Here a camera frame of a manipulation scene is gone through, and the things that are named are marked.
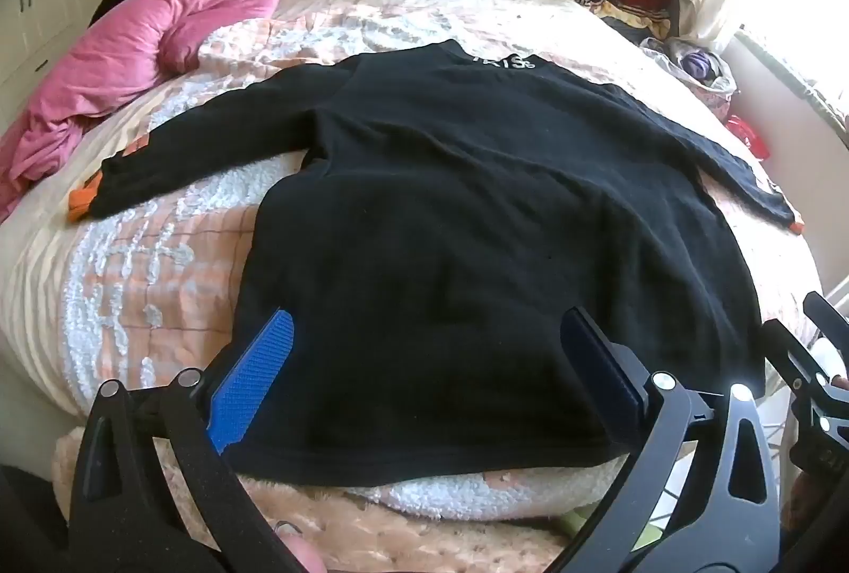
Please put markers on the pink duvet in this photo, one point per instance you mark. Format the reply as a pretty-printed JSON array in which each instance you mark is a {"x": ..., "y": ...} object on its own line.
[{"x": 132, "y": 49}]

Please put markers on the person's left hand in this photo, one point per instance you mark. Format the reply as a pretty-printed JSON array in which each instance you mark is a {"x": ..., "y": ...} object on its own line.
[{"x": 306, "y": 556}]

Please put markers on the beige fluffy blanket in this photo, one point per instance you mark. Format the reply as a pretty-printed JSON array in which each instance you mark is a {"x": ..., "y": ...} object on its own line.
[{"x": 398, "y": 540}]

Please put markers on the floral laundry basket with clothes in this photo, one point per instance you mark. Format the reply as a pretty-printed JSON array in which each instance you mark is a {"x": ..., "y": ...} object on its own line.
[{"x": 696, "y": 66}]

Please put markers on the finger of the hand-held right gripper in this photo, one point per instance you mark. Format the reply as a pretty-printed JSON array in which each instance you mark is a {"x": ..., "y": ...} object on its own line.
[
  {"x": 792, "y": 351},
  {"x": 826, "y": 314}
]

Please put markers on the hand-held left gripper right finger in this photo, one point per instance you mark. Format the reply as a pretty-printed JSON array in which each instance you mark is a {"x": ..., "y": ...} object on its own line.
[{"x": 597, "y": 361}]

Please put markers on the peach checked fleecy blanket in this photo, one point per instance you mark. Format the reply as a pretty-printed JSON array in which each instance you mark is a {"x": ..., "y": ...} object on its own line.
[{"x": 166, "y": 281}]

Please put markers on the black sweater with orange print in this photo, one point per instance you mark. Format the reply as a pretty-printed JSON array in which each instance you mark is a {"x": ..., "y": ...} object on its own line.
[{"x": 431, "y": 248}]

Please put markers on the red plastic bag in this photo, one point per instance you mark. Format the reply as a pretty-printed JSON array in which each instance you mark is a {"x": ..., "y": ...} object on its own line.
[{"x": 749, "y": 138}]

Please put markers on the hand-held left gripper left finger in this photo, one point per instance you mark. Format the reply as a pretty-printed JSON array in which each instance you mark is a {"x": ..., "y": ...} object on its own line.
[{"x": 255, "y": 374}]

